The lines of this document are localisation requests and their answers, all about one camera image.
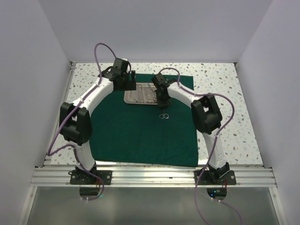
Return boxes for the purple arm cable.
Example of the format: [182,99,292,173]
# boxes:
[159,67,244,225]
[46,42,132,202]

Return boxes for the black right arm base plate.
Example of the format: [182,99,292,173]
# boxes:
[198,170,237,186]

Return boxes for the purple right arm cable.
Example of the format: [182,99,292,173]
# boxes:
[159,67,244,225]

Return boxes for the stainless steel instrument tray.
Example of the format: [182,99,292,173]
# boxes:
[124,82,157,105]

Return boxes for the aluminium rail frame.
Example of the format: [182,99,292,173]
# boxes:
[19,63,287,225]

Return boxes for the dark green surgical cloth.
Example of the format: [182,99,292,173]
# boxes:
[89,73,199,168]

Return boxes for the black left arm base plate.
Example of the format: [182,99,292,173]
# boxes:
[68,169,113,185]

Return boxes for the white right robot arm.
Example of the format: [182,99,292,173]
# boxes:
[151,73,230,184]

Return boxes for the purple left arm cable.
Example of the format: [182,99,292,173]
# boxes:
[46,42,132,202]

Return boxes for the silver forceps in tray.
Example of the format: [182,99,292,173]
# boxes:
[133,83,157,105]

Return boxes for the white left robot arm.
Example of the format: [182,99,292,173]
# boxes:
[59,58,136,184]

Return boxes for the silver surgical scissors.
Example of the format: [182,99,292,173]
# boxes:
[159,107,169,120]

